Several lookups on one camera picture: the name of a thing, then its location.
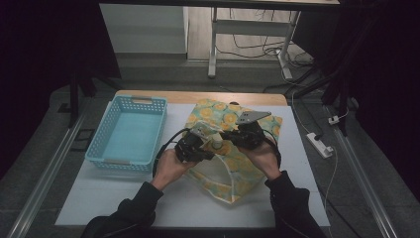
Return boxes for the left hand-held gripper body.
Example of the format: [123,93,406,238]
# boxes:
[173,121,216,164]

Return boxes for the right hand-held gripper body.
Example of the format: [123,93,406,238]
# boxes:
[231,110,273,151]

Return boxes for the orange flower print tote bag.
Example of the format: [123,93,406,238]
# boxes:
[183,98,284,206]

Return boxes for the light blue plastic basket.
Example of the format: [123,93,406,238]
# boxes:
[84,94,168,175]

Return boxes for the person's right hand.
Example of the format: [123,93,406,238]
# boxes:
[237,141,282,181]

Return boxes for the person's left hand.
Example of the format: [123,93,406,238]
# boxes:
[150,148,196,192]

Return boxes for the white power strip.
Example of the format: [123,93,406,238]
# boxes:
[305,132,335,160]

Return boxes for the black stand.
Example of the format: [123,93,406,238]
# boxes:
[66,62,123,129]
[286,49,355,138]

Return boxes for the white table mat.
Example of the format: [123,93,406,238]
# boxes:
[54,102,331,229]

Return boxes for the grey cabinet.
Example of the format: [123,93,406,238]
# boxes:
[98,3,190,56]

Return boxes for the right hand-held gripper black cable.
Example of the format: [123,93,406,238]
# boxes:
[262,129,283,167]

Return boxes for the hand-held gripper black cable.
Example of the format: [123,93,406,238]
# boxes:
[262,129,283,167]
[152,127,192,179]

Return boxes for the left hand-held gripper black cable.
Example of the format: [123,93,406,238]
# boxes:
[152,127,192,179]

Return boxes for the black floor cables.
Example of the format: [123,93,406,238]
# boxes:
[216,8,315,68]

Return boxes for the white power strip cable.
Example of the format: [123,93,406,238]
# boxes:
[323,147,340,209]

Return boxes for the white desk frame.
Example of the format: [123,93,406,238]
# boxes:
[207,6,302,80]

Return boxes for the black floor frame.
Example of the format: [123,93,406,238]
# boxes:
[70,128,96,153]

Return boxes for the metal floor rail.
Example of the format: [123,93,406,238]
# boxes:
[6,110,87,238]
[325,105,399,238]

